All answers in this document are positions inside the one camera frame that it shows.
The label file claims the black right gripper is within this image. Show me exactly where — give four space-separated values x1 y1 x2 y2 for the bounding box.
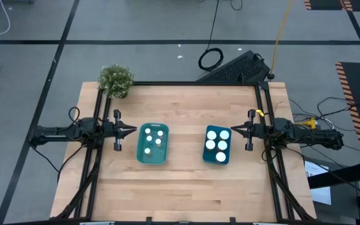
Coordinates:
231 109 267 152

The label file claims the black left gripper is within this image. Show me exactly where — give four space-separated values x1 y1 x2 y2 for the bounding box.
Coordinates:
102 109 138 152

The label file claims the dark blue plastic bin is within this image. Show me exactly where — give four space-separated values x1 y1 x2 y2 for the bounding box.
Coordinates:
202 124 233 166

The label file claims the teal plastic bin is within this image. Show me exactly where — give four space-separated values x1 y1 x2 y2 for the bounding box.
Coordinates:
136 122 171 166

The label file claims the potted green plant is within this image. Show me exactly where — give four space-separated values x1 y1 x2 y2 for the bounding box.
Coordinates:
97 63 136 99

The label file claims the black perforated case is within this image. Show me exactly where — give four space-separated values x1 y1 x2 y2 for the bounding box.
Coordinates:
195 49 271 84

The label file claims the white paper sheet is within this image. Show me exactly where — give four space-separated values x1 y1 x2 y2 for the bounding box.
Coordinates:
304 160 333 206

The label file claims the black metal beam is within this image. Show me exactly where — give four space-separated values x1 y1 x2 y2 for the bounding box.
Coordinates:
307 161 360 190

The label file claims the black aluminium table frame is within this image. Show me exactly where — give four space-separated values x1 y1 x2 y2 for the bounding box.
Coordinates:
50 80 318 225

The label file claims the yellow cable plug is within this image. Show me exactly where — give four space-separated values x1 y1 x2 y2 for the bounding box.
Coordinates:
294 117 318 129

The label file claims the black coiled cable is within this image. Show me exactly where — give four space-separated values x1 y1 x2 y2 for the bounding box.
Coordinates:
197 0 225 73

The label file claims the yellow hanging cable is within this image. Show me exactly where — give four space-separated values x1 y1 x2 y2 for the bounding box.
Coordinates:
269 0 294 79

